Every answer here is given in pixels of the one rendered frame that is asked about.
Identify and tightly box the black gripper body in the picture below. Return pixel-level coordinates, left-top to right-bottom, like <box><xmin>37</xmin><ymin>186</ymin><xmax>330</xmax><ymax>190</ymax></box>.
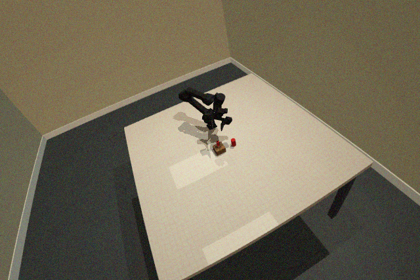
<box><xmin>202</xmin><ymin>107</ymin><xmax>232</xmax><ymax>125</ymax></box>

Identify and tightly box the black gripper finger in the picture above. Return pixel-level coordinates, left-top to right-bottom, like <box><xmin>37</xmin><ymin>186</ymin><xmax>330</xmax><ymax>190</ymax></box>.
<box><xmin>207</xmin><ymin>116</ymin><xmax>213</xmax><ymax>129</ymax></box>
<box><xmin>220</xmin><ymin>119</ymin><xmax>228</xmax><ymax>131</ymax></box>

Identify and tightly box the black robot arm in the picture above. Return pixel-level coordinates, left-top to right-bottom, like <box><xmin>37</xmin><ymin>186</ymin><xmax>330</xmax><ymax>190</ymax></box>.
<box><xmin>178</xmin><ymin>87</ymin><xmax>228</xmax><ymax>116</ymax></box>

